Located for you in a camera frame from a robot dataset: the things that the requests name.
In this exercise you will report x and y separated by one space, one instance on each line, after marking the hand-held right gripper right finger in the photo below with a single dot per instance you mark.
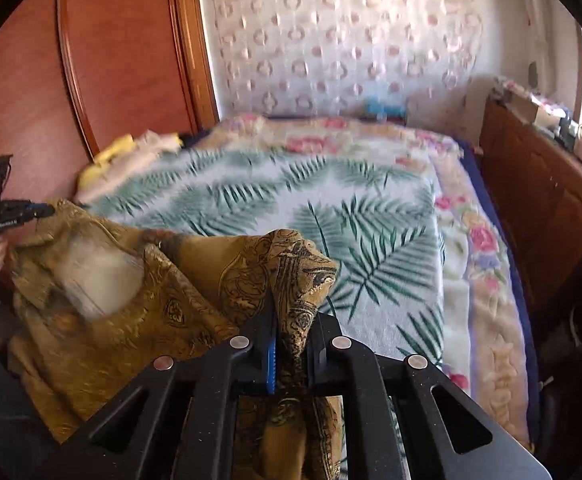
323 355

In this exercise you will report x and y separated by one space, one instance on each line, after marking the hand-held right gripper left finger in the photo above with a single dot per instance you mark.
271 360

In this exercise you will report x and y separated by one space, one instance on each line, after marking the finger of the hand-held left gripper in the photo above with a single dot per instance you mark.
36 209

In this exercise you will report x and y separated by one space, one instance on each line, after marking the golden patterned garment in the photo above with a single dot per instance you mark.
196 285

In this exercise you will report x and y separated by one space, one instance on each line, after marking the yellow plush toy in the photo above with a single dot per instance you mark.
113 152

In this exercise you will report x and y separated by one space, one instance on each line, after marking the yellow and pink pillows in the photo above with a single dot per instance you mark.
143 160

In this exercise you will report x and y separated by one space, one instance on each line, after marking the palm leaf blanket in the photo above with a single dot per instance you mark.
371 240

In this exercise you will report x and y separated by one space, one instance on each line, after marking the wooden slatted wardrobe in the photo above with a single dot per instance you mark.
121 60

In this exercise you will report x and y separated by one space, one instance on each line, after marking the floral quilt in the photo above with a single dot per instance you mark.
481 280

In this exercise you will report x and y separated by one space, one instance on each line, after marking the floral bed sheet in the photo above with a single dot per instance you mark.
526 335

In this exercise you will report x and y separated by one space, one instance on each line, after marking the blue plastic bag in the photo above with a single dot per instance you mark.
383 109

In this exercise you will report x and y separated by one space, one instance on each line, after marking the wooden cabinet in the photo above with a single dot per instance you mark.
536 185

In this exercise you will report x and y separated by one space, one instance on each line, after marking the sheer circle-patterned curtain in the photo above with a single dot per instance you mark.
346 35

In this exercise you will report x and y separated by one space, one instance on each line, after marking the cardboard box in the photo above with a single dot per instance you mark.
533 110

